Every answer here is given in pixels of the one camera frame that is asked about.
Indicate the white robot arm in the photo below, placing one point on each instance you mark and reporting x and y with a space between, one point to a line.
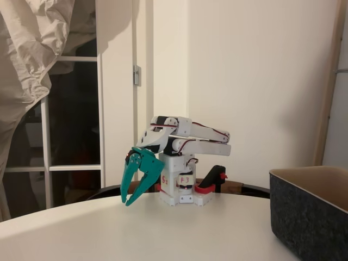
176 166

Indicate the metal door hinge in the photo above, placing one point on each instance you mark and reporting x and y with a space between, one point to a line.
136 76

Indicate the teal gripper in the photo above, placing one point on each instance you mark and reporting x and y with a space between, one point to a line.
150 163

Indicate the white glazed door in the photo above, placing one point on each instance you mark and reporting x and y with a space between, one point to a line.
100 108

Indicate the yellow F3 tape label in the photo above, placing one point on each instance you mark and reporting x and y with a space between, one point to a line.
185 180

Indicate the yellow F5 tape label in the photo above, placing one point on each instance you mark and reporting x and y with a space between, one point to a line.
164 180

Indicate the dark curved chair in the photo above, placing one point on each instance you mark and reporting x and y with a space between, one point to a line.
258 189

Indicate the dark grey felt bin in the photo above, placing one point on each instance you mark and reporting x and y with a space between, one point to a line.
299 212

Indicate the wood framed frosted panel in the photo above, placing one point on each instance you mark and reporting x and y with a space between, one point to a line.
330 81

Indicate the metal rail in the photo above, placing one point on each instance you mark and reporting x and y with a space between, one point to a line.
341 70

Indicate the black clamp with red pad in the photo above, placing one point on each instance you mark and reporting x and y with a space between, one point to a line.
214 174
158 188

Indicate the beige crumpled curtain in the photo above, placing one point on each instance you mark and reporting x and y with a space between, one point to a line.
21 54

